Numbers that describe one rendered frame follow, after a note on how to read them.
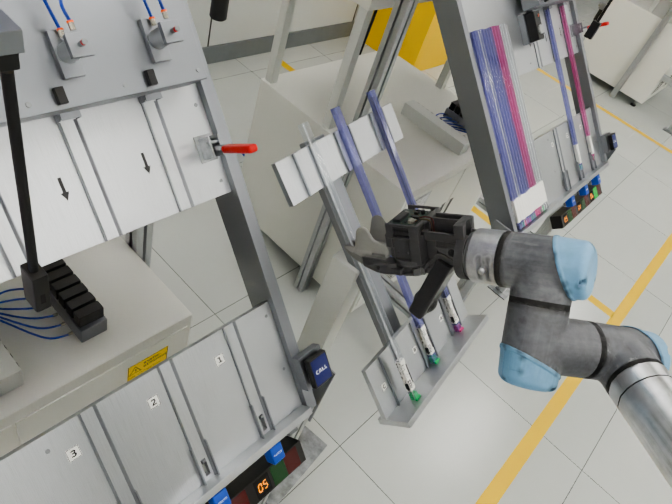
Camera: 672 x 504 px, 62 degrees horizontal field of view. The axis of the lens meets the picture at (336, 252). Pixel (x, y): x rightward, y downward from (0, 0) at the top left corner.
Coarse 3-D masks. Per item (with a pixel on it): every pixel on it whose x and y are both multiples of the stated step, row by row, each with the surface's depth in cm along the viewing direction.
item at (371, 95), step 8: (368, 96) 100; (376, 96) 100; (376, 104) 100; (376, 112) 100; (376, 120) 101; (384, 120) 101; (384, 128) 101; (384, 136) 102; (392, 144) 102; (392, 152) 102; (392, 160) 103; (400, 168) 103; (400, 176) 104; (400, 184) 104; (408, 184) 105; (408, 192) 104; (408, 200) 105; (416, 208) 106; (456, 328) 113
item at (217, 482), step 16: (288, 416) 90; (304, 416) 89; (272, 432) 86; (288, 432) 87; (256, 448) 84; (240, 464) 81; (208, 480) 79; (224, 480) 79; (192, 496) 77; (208, 496) 77
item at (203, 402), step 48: (240, 336) 83; (144, 384) 72; (192, 384) 77; (240, 384) 83; (288, 384) 90; (48, 432) 64; (96, 432) 68; (144, 432) 73; (192, 432) 78; (240, 432) 83; (0, 480) 61; (48, 480) 64; (96, 480) 68; (144, 480) 73; (192, 480) 78
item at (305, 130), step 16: (304, 128) 83; (320, 160) 85; (320, 176) 85; (336, 192) 87; (336, 208) 86; (352, 240) 88; (368, 272) 90; (368, 288) 90; (384, 320) 92; (384, 336) 93; (400, 352) 94
